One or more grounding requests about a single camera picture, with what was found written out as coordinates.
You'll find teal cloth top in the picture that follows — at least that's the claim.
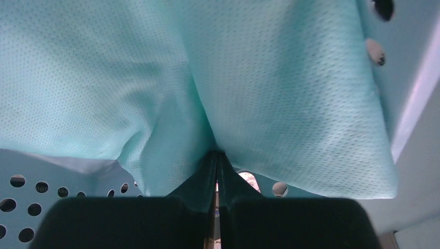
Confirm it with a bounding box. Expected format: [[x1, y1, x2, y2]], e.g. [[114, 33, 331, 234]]
[[1, 1, 398, 199]]

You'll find light blue perforated plastic basket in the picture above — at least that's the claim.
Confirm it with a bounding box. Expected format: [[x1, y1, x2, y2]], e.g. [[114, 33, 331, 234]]
[[1, 1, 439, 248]]

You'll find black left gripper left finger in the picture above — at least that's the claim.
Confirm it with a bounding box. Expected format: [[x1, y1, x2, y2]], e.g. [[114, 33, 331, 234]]
[[30, 151, 216, 248]]

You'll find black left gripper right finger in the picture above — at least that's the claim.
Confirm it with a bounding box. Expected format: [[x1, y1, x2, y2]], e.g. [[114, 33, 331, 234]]
[[216, 153, 381, 248]]

